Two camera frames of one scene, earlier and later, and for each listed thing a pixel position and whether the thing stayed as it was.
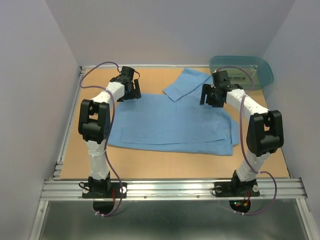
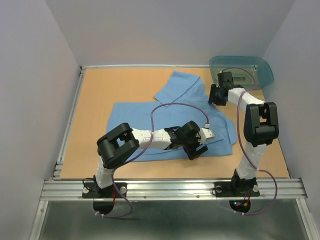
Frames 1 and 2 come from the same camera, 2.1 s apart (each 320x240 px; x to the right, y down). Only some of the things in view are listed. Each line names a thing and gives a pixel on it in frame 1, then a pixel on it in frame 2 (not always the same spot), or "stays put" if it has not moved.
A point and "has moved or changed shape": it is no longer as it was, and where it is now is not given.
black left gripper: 135,93 → 191,152
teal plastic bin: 250,72 stays put
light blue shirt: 174,120 has moved or changed shape
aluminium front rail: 286,189 stays put
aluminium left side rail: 58,168 stays put
